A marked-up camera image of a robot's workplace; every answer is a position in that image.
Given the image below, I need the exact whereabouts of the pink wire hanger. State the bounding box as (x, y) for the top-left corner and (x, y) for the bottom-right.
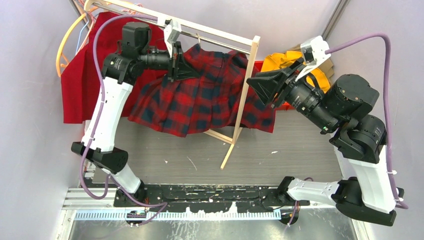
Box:
(70, 0), (99, 56)

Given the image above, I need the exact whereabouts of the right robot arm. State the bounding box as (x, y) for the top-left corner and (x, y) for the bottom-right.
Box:
(246, 59), (404, 227)

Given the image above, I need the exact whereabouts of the red plastic bin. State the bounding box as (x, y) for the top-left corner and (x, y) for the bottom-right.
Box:
(254, 60), (294, 111)

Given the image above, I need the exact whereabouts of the red skirt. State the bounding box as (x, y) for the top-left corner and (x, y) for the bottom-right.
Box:
(61, 12), (167, 124)

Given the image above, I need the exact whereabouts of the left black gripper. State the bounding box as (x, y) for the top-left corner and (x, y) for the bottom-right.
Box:
(138, 43), (200, 83)

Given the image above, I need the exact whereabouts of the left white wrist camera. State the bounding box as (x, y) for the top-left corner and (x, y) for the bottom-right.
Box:
(157, 19), (182, 59)

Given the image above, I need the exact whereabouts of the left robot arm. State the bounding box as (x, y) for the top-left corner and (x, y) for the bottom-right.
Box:
(71, 19), (199, 207)

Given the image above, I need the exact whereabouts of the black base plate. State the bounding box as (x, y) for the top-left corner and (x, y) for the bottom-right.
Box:
(113, 184), (311, 214)

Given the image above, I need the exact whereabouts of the light blue hanger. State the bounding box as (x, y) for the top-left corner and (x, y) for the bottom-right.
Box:
(75, 14), (95, 56)

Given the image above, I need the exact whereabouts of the dark plaid garment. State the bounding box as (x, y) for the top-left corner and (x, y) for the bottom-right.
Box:
(127, 43), (277, 138)

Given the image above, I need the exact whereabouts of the orange hanger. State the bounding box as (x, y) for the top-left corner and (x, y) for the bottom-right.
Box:
(55, 12), (88, 78)

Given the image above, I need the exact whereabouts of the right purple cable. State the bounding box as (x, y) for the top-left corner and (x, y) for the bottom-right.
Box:
(281, 32), (410, 227)

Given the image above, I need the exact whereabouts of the tan garment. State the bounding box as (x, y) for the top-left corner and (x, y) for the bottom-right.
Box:
(298, 41), (333, 78)

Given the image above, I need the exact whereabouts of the yellow garment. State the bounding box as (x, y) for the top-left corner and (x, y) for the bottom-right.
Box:
(260, 50), (332, 94)

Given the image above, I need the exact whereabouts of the wooden clothes rack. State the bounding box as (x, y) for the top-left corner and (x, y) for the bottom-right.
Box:
(71, 15), (275, 174)

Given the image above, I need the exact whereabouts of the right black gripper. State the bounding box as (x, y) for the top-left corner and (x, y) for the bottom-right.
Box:
(246, 56), (339, 132)

